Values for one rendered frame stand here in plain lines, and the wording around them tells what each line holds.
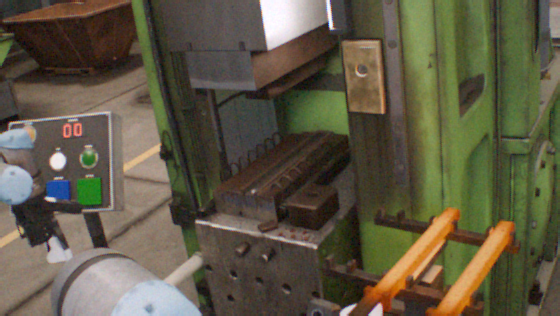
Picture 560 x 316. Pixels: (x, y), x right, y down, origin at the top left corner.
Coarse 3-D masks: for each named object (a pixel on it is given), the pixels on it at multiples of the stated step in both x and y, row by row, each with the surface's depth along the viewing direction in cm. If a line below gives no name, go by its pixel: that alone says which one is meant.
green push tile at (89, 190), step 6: (78, 180) 166; (84, 180) 165; (90, 180) 165; (96, 180) 165; (78, 186) 166; (84, 186) 165; (90, 186) 165; (96, 186) 165; (78, 192) 165; (84, 192) 165; (90, 192) 165; (96, 192) 164; (78, 198) 165; (84, 198) 165; (90, 198) 165; (96, 198) 164; (84, 204) 165; (90, 204) 164; (96, 204) 165
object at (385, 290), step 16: (448, 208) 124; (432, 224) 119; (448, 224) 119; (432, 240) 113; (416, 256) 109; (400, 272) 106; (368, 288) 102; (384, 288) 102; (368, 304) 98; (384, 304) 100
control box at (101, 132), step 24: (48, 120) 170; (72, 120) 169; (96, 120) 167; (120, 120) 173; (48, 144) 169; (72, 144) 168; (96, 144) 167; (120, 144) 172; (48, 168) 169; (72, 168) 167; (96, 168) 166; (120, 168) 171; (72, 192) 167; (120, 192) 169
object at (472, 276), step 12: (504, 228) 113; (492, 240) 110; (504, 240) 111; (480, 252) 107; (492, 252) 107; (480, 264) 104; (492, 264) 107; (468, 276) 101; (480, 276) 102; (456, 288) 99; (468, 288) 98; (444, 300) 96; (456, 300) 96; (432, 312) 93; (444, 312) 93; (456, 312) 95
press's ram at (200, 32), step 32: (160, 0) 143; (192, 0) 138; (224, 0) 133; (256, 0) 129; (288, 0) 137; (320, 0) 149; (192, 32) 142; (224, 32) 137; (256, 32) 132; (288, 32) 139
